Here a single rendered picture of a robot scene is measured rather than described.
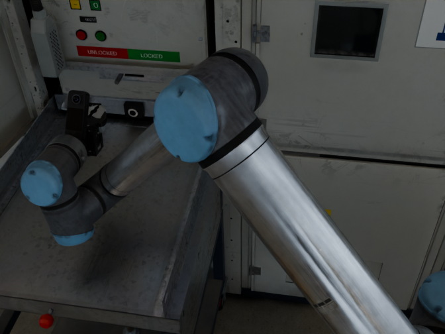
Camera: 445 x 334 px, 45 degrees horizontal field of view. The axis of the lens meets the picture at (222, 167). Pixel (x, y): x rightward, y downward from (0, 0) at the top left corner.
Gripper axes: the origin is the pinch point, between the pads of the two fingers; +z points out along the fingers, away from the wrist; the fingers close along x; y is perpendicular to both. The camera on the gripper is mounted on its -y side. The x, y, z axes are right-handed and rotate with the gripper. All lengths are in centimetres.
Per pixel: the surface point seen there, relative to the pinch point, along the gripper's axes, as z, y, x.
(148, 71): 21.6, -1.9, 7.2
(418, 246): 30, 59, 97
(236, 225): 32, 60, 33
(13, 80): 20.0, 3.7, -36.3
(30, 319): 15, 106, -48
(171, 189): -2.0, 23.3, 19.3
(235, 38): 19.3, -14.4, 33.4
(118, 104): 26.8, 12.4, -5.5
